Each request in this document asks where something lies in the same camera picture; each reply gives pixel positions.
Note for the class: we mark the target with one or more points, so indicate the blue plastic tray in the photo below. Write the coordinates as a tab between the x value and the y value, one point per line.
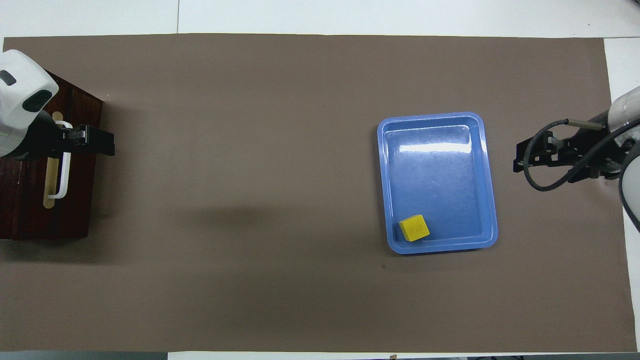
440	185

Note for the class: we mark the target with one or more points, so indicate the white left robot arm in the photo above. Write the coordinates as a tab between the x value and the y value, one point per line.
20	85

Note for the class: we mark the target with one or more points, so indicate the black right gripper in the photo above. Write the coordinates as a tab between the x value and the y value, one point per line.
580	155

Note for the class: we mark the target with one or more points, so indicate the dark wooden drawer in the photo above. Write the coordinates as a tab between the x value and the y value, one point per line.
80	200

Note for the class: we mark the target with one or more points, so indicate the brown table mat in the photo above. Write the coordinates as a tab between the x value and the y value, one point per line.
250	150

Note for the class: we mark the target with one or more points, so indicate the dark wooden cabinet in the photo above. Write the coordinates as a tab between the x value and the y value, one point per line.
10	200

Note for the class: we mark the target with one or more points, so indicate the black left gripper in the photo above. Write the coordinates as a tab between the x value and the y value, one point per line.
40	140

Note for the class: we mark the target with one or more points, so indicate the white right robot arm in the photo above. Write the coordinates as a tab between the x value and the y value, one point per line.
625	107

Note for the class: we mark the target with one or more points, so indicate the yellow block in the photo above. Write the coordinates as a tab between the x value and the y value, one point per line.
415	228

